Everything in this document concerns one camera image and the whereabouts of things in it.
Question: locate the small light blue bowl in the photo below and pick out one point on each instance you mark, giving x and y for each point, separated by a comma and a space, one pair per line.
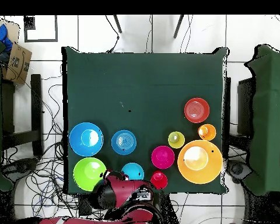
133, 170

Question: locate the flat-bottomed blue bowl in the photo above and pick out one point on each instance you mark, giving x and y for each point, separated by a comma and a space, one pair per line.
130, 147

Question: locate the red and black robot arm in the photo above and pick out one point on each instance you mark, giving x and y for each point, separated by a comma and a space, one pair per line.
128, 189

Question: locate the green bowl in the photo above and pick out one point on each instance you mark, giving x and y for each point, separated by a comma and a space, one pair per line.
84, 177

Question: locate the red cup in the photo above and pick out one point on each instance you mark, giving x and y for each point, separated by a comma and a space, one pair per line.
159, 183

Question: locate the magenta bowl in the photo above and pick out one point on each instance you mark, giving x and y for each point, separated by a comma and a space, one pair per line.
162, 157

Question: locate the large blue bowl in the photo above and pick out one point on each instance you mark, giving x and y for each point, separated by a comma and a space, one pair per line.
77, 140

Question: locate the pale yellow cup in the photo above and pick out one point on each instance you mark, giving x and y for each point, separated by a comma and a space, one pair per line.
180, 143

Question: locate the large yellow bowl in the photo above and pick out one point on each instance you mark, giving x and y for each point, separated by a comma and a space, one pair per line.
200, 175

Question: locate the dark green tablecloth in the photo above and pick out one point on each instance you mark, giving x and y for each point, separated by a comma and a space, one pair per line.
140, 81

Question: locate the amber yellow cup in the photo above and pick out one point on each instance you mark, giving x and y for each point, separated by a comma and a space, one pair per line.
211, 134

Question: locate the orange bowl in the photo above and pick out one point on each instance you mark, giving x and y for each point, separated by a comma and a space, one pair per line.
197, 110

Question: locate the cardboard box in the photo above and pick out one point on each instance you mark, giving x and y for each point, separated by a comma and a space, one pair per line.
17, 65

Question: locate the blue cloth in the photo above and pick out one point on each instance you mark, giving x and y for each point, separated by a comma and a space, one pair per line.
1, 37

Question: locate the black pedestal foot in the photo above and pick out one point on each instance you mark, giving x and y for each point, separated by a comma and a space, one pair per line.
21, 166
238, 169

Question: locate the black stool frame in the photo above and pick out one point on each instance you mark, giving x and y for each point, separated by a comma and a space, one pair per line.
36, 105

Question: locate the grey square frame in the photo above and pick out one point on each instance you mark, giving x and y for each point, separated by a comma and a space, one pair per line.
40, 41

